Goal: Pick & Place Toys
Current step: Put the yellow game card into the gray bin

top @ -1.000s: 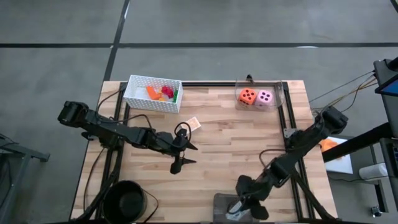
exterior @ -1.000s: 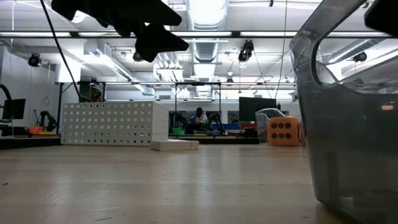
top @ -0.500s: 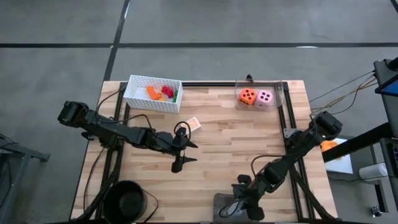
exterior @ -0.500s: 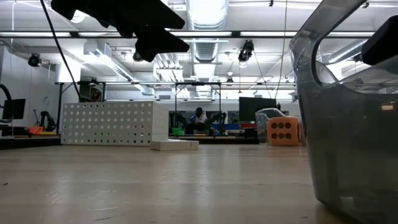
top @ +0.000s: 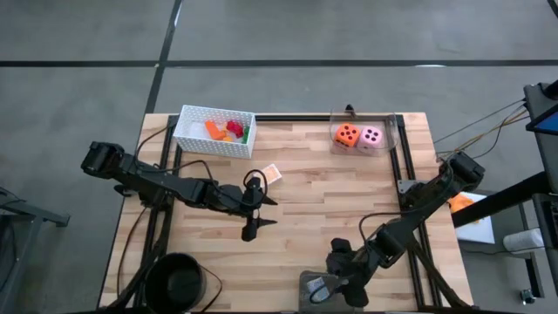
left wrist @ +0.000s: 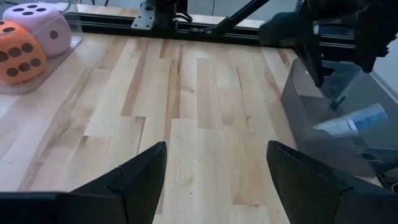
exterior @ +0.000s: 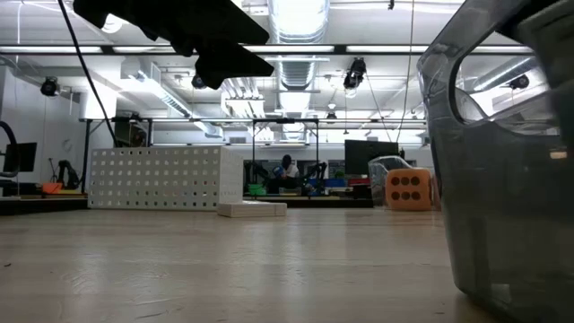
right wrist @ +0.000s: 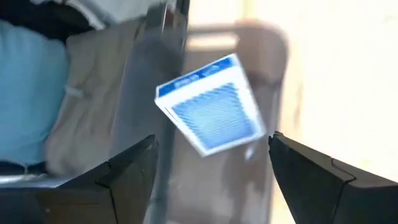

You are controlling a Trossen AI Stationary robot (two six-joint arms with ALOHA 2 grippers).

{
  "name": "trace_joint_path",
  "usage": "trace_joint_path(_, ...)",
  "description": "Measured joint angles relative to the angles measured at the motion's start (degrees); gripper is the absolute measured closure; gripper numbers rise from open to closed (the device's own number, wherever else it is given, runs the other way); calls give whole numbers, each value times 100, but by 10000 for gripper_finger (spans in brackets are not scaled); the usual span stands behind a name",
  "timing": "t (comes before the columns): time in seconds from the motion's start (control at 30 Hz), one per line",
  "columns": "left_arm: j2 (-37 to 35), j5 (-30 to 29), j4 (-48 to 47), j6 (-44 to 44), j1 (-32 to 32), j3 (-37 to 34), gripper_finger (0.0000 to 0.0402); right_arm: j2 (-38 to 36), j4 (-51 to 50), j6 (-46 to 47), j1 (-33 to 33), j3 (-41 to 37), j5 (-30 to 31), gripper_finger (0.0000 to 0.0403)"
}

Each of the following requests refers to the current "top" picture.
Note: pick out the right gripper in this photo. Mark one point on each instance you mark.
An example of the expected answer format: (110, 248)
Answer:
(362, 266)

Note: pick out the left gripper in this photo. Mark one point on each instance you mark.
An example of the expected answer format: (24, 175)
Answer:
(229, 198)

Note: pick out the blue playing card deck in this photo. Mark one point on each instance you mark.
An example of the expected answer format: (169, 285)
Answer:
(315, 284)

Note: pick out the green toy block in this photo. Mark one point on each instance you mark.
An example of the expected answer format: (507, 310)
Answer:
(246, 135)

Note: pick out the yellow toy block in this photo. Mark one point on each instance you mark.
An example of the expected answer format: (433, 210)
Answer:
(227, 139)

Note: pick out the red toy block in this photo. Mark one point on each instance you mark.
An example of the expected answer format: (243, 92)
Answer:
(235, 127)

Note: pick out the orange toy block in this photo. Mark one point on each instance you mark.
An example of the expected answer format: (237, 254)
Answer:
(214, 130)

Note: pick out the orange foam die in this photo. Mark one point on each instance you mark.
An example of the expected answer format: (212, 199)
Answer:
(347, 135)

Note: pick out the pink foam die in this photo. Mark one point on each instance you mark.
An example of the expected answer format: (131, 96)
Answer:
(371, 137)

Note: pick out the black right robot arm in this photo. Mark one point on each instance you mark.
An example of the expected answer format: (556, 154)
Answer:
(427, 196)

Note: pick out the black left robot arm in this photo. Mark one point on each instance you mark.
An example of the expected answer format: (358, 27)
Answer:
(152, 183)

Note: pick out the small card tile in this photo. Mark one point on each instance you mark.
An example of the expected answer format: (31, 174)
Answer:
(274, 174)

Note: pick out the smoky grey translucent bin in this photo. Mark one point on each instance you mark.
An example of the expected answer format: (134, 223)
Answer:
(305, 301)

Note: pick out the white perforated basket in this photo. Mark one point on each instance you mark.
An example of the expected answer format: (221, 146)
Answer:
(192, 144)

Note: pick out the black bucket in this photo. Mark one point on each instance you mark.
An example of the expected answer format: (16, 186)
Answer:
(174, 283)

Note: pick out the orange object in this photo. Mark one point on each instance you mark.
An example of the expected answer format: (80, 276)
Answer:
(460, 202)

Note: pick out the white sheet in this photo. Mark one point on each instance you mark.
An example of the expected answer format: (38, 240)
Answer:
(479, 231)

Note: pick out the clear plastic bin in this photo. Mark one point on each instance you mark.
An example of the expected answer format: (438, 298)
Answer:
(388, 122)

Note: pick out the black beam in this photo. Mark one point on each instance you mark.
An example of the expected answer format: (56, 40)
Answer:
(501, 198)

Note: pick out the white roll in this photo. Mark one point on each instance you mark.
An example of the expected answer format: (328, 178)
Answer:
(523, 240)

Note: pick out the small caster wheel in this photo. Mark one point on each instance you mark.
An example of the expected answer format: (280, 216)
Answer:
(527, 296)

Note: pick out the grey metal bench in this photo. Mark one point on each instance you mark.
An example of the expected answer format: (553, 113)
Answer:
(26, 211)

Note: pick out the tablet with blue screen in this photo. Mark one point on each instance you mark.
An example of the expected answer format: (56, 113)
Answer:
(547, 124)

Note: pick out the black equipment stand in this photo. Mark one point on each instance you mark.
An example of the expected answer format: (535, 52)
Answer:
(540, 100)

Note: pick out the small black mount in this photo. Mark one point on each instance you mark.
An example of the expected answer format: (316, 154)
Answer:
(349, 109)

